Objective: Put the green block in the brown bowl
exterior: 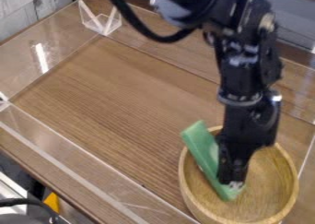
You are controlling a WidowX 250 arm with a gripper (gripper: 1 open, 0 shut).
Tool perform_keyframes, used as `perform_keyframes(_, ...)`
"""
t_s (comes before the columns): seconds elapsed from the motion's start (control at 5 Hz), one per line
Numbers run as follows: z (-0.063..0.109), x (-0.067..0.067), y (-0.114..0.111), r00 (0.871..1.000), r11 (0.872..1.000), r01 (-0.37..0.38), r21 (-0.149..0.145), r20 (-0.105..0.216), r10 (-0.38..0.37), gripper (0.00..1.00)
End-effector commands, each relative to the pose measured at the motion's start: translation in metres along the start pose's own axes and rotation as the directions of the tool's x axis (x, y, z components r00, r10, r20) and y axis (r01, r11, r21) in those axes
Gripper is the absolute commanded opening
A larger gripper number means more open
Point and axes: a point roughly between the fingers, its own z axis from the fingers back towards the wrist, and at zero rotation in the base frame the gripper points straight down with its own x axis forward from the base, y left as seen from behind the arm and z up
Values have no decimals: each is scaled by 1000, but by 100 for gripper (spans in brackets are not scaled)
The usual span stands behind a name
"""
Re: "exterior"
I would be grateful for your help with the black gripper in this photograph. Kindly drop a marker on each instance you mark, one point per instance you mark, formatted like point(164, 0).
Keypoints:
point(248, 129)

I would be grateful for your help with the green rectangular block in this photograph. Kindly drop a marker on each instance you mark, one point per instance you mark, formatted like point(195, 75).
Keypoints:
point(203, 146)

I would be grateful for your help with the brown wooden bowl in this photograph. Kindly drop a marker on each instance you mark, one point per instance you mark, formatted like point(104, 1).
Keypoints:
point(267, 198)

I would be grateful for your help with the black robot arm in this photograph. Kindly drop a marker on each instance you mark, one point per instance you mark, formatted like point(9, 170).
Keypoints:
point(240, 28)

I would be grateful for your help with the yellow black clamp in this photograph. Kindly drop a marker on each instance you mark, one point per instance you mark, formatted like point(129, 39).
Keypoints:
point(51, 201)

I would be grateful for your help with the clear acrylic enclosure wall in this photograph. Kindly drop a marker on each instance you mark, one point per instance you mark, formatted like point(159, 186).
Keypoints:
point(93, 109)

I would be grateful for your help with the clear acrylic corner bracket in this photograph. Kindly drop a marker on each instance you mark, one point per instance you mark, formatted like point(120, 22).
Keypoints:
point(104, 24)

